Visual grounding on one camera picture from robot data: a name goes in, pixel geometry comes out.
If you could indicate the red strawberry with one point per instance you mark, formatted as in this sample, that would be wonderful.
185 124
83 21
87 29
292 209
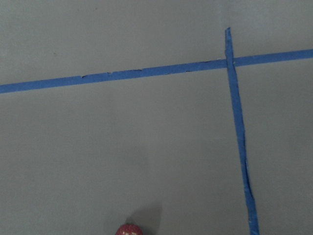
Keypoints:
129 229

